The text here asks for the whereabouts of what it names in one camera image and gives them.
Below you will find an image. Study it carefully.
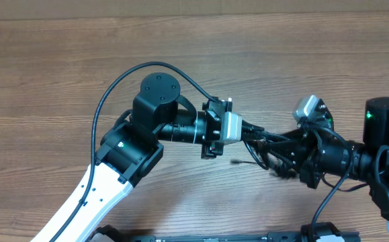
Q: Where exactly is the black usb cable blue plug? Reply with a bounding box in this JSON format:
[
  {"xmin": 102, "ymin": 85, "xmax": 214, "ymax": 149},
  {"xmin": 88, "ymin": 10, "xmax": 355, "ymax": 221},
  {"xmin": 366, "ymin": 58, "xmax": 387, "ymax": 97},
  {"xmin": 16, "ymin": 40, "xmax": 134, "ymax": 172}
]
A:
[{"xmin": 241, "ymin": 127, "xmax": 299, "ymax": 179}]

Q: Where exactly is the black usb cable silver plug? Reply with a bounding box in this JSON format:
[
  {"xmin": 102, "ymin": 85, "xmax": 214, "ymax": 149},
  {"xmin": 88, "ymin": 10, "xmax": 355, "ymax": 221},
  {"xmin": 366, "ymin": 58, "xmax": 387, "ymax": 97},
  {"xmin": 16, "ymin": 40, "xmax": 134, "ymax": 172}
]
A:
[{"xmin": 230, "ymin": 140, "xmax": 283, "ymax": 173}]

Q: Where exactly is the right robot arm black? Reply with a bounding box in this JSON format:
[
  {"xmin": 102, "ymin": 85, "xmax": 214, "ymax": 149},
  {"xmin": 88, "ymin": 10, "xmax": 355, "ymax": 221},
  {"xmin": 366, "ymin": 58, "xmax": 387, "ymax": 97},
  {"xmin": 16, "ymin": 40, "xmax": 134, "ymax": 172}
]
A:
[{"xmin": 256, "ymin": 95, "xmax": 389, "ymax": 241}]

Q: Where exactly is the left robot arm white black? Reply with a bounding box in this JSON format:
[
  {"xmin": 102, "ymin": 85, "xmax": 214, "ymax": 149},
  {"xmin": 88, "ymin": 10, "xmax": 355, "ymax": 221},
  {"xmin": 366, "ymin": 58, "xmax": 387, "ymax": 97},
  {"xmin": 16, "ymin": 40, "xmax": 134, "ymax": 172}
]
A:
[{"xmin": 34, "ymin": 73, "xmax": 263, "ymax": 241}]

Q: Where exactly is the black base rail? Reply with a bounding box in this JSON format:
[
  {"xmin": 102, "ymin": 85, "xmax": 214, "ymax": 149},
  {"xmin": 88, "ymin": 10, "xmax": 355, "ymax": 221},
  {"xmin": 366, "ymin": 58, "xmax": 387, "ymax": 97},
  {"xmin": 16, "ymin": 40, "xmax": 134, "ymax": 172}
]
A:
[{"xmin": 86, "ymin": 222, "xmax": 361, "ymax": 242}]

